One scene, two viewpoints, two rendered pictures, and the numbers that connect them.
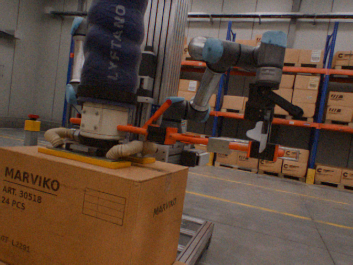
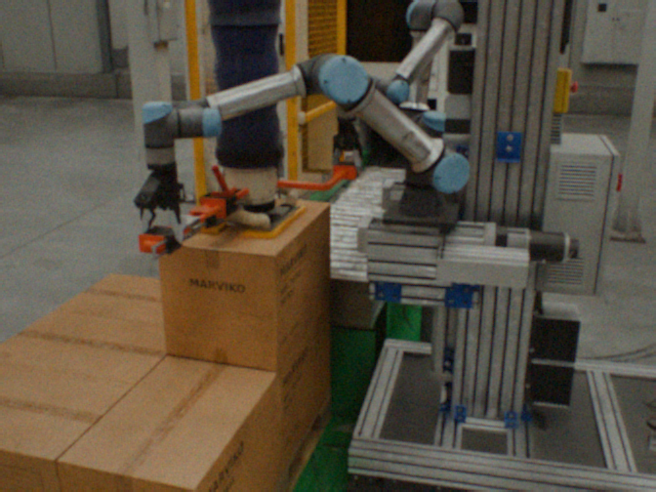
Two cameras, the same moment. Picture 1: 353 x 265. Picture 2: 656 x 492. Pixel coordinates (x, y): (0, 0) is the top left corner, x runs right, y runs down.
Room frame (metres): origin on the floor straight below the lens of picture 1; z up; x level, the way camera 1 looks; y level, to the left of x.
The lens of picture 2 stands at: (1.13, -2.05, 1.68)
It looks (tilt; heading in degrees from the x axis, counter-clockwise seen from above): 19 degrees down; 85
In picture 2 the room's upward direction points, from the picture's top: straight up
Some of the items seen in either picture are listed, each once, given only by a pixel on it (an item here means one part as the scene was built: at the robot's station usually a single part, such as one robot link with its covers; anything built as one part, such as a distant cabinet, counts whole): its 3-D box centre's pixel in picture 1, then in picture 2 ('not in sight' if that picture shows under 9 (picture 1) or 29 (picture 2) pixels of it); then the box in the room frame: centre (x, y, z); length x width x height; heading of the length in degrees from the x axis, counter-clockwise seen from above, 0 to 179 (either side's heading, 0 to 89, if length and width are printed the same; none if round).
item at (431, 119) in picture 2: not in sight; (436, 130); (1.77, 0.52, 1.20); 0.13 x 0.12 x 0.14; 123
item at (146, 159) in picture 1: (115, 150); (276, 216); (1.16, 0.25, 0.97); 0.34 x 0.10 x 0.05; 68
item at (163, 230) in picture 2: (263, 150); (159, 239); (0.84, -0.26, 1.07); 0.08 x 0.07 x 0.05; 68
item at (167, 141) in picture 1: (161, 134); (218, 204); (0.98, 0.06, 1.07); 0.10 x 0.08 x 0.06; 158
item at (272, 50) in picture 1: (271, 51); (159, 124); (0.86, -0.25, 1.37); 0.09 x 0.08 x 0.11; 12
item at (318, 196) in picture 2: not in sight; (331, 181); (1.53, 2.16, 0.60); 1.60 x 0.10 x 0.09; 68
